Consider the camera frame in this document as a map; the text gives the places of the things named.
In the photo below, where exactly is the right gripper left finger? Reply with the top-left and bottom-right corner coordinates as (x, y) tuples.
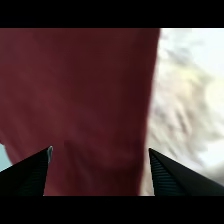
(0, 145), (54, 197)

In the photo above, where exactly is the red T-shirt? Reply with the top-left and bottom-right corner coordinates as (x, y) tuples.
(0, 27), (162, 197)

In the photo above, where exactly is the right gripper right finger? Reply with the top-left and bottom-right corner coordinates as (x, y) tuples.
(148, 147), (224, 197)

